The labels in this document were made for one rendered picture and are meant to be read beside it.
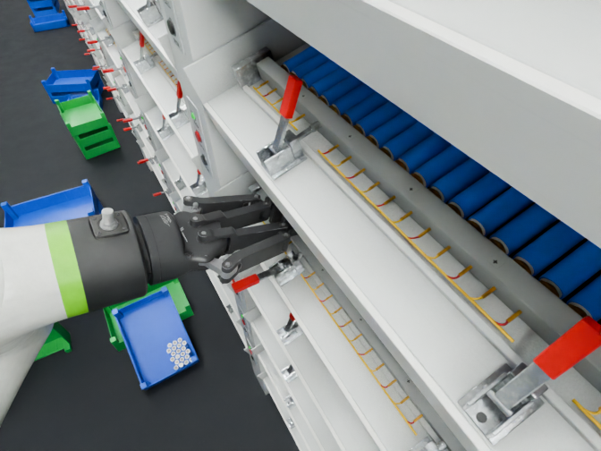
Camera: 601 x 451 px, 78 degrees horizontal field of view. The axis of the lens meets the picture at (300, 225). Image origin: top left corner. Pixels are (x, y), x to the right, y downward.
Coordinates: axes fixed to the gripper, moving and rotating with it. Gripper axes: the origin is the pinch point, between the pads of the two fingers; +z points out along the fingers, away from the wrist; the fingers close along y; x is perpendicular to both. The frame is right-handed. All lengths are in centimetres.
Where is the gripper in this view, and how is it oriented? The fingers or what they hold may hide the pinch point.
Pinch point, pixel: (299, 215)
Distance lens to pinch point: 50.2
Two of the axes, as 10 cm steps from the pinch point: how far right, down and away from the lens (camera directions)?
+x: -2.2, 7.4, 6.3
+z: 8.2, -2.1, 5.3
